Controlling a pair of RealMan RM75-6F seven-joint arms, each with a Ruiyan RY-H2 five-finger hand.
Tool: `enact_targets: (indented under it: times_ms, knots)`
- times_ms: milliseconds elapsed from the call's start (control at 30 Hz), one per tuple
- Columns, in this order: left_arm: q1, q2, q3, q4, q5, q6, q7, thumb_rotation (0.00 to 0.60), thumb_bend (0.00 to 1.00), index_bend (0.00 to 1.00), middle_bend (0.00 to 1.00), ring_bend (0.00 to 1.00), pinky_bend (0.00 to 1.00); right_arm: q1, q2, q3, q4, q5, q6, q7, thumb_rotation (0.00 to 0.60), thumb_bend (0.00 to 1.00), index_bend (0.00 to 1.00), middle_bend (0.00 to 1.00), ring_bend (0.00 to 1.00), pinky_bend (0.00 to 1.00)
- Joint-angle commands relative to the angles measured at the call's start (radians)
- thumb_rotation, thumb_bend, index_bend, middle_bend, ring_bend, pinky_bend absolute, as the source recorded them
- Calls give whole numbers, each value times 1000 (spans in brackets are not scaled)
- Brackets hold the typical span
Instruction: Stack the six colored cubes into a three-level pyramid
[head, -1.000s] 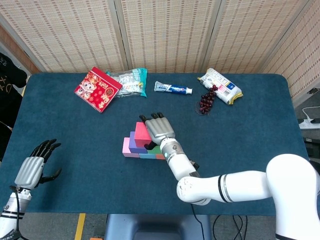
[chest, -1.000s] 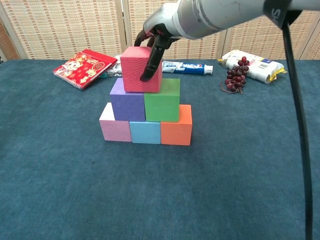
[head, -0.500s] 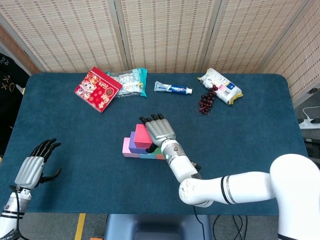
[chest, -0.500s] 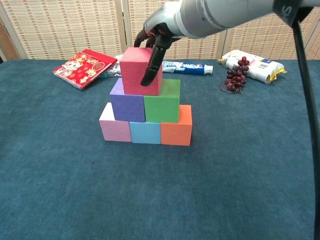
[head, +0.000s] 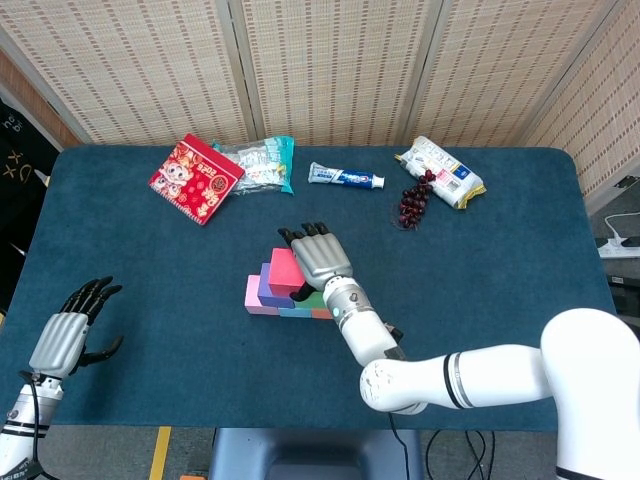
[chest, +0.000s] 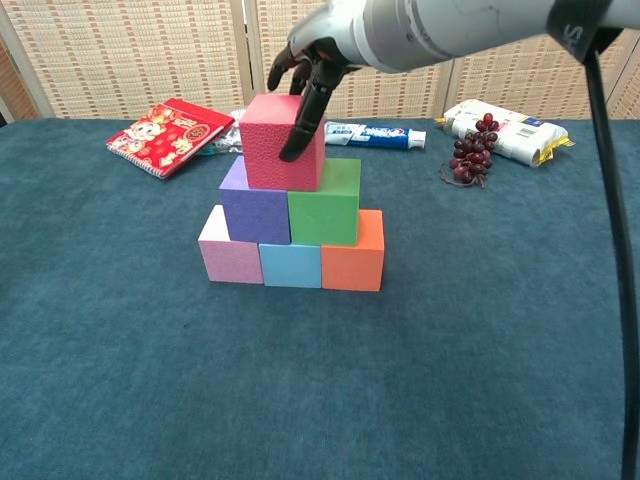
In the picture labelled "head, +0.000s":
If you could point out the clear teal snack bag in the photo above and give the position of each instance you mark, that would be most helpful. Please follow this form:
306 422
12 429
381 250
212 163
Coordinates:
262 165

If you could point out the orange foam cube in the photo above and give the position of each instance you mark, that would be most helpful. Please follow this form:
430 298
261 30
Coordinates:
320 314

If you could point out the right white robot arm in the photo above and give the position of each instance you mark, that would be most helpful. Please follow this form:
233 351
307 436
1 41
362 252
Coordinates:
500 380

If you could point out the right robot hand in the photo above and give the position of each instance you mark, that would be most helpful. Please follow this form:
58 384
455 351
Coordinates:
320 260

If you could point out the white blue toothpaste tube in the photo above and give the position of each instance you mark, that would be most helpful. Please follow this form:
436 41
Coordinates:
340 176

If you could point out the beige woven screen panel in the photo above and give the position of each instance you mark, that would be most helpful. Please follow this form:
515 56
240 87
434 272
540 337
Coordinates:
335 65
610 115
125 65
495 65

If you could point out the brown woven screen panel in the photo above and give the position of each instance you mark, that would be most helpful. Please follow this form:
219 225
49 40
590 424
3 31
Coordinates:
35 92

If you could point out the purple foam cube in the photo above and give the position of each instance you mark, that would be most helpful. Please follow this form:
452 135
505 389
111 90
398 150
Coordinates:
265 297

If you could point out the dark red grape bunch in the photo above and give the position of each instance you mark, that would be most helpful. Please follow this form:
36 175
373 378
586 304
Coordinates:
414 202

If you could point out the dark teal table mat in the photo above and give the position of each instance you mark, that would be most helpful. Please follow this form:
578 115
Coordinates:
200 240

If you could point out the person in black clothing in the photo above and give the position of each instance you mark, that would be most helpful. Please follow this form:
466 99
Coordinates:
20 200

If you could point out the white yellow snack bag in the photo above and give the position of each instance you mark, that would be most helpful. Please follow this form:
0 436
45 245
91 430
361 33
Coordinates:
445 170

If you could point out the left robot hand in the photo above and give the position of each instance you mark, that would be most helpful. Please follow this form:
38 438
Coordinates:
60 345

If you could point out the light blue foam cube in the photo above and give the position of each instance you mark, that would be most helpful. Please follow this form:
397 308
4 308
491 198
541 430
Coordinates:
295 313

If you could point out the small orange object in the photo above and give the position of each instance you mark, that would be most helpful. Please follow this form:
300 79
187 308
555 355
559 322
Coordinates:
192 477

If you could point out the white power strip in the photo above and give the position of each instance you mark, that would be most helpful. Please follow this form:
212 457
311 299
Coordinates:
612 250

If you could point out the red snack packet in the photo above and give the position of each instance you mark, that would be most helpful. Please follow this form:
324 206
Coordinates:
195 180

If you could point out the grey blue robot torso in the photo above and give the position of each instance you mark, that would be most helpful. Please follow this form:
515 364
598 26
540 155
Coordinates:
315 450

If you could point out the green foam cube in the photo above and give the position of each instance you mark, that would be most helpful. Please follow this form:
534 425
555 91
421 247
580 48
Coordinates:
312 301

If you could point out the red foam cube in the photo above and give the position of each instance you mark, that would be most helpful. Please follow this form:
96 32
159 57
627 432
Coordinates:
285 270

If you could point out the pink foam cube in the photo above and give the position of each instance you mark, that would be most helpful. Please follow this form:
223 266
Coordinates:
251 295

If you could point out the black equipment box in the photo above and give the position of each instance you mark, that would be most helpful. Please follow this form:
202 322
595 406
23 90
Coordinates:
625 295

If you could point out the black power plug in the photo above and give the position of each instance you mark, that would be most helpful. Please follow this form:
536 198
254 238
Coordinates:
631 242

